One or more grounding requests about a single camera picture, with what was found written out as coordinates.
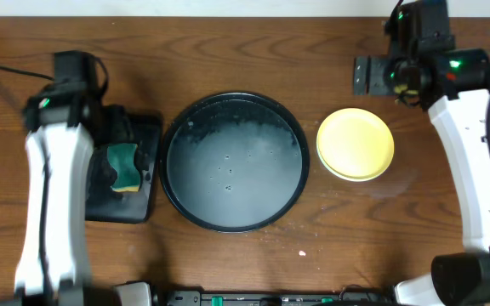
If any black rectangular tray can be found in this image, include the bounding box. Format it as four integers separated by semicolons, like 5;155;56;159
85;113;162;224

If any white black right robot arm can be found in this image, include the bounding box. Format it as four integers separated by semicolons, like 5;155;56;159
354;48;490;305

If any yellow plate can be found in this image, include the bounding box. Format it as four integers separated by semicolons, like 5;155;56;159
316;108;395;182

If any green scouring pad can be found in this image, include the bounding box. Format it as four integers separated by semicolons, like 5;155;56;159
107;143;141;193

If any pale green plate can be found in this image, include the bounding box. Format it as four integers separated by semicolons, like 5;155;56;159
319;156;387;182

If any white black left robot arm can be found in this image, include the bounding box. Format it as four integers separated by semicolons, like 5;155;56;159
5;93;151;305

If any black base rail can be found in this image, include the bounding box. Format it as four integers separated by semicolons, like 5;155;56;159
112;281;395;306

